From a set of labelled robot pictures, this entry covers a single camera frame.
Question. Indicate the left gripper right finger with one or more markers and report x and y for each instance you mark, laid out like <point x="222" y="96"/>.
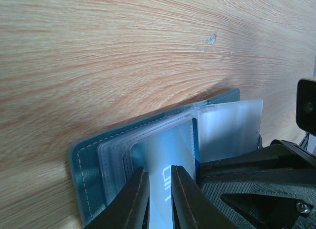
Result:
<point x="191" y="209"/>

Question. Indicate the teal card holder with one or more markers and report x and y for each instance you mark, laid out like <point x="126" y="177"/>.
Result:
<point x="216" y="128"/>

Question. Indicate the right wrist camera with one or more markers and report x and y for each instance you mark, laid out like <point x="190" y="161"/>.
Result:
<point x="306" y="105"/>

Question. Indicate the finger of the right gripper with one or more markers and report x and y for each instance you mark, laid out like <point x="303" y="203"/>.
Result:
<point x="270" y="188"/>

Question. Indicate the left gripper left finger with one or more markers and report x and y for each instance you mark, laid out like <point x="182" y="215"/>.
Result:
<point x="130" y="209"/>

